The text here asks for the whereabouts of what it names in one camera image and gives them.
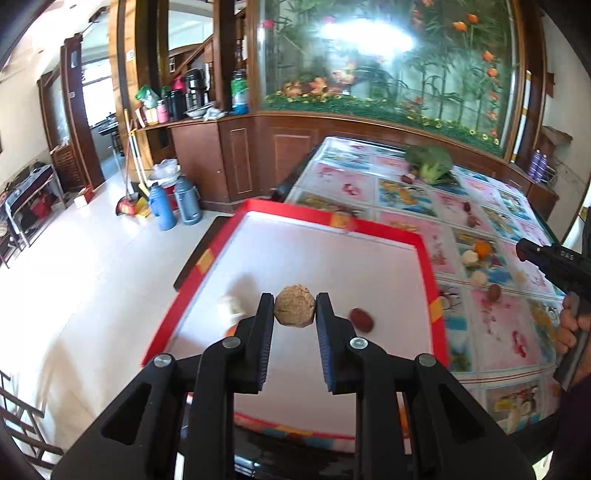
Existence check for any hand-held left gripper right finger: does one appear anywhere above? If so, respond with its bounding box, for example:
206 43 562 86
315 292 537 480

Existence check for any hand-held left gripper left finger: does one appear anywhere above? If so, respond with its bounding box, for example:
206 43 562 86
51 292 275 480

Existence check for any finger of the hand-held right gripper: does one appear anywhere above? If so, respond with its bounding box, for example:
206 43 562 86
516 237 548 274

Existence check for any walnut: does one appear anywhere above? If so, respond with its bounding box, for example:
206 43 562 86
273 284 317 328

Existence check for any red rimmed white tray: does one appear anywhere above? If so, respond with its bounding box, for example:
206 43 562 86
141 198 451 441

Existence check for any person's right forearm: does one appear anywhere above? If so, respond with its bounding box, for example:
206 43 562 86
549 369 591 480

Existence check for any person's right hand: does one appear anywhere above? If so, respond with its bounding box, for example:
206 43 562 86
555 295 579 356

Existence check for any printed tablecloth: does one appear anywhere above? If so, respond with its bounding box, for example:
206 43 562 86
284 136 568 435

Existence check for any broccoli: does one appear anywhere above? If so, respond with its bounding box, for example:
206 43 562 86
405 145 455 185

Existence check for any grey thermos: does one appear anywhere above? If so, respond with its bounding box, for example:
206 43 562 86
174 175 203 225

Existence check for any blue thermos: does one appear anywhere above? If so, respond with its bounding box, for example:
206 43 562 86
148 182 177 232

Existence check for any red bucket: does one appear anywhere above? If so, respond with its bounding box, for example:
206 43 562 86
159 178 180 210

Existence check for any wooden cabinet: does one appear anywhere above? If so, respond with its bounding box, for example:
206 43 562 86
139 111 559 222

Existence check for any red dustpan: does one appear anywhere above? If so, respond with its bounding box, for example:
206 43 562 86
115 108 141 217

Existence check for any white plastic bag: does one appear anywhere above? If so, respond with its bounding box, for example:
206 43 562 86
150 158 180 182

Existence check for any glass panel with flower mural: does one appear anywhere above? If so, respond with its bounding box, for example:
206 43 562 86
249 0 527 160

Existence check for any dark wooden chair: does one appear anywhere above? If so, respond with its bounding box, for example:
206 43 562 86
0 369 63 469

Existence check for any green and blue water bottle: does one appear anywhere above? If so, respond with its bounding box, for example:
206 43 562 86
231 69 250 116

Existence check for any black jug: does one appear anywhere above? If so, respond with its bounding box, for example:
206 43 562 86
165 89 186 121

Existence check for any red basket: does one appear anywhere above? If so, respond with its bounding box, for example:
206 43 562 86
30 191 54 220

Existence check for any black and silver thermos pot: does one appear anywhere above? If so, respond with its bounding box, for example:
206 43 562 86
185 68 206 112

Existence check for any green bag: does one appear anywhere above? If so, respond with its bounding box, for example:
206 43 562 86
135 85 160 109

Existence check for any side table with dark cloth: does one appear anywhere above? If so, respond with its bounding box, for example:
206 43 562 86
0 161 65 259

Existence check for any wooden door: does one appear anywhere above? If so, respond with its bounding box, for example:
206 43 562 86
39 34 107 192

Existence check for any wooden staircase railing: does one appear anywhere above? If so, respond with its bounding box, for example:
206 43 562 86
168 32 215 75

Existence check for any yellow handled broom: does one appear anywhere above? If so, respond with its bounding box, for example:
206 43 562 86
129 117 151 204

